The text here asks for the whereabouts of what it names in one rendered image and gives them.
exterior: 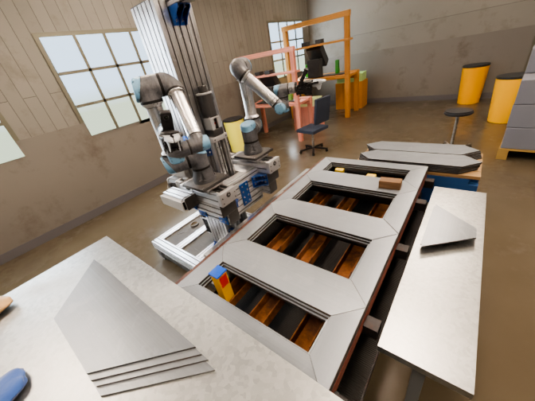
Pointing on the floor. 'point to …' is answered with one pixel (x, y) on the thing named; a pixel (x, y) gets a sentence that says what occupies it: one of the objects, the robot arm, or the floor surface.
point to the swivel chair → (322, 105)
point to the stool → (457, 117)
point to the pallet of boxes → (521, 116)
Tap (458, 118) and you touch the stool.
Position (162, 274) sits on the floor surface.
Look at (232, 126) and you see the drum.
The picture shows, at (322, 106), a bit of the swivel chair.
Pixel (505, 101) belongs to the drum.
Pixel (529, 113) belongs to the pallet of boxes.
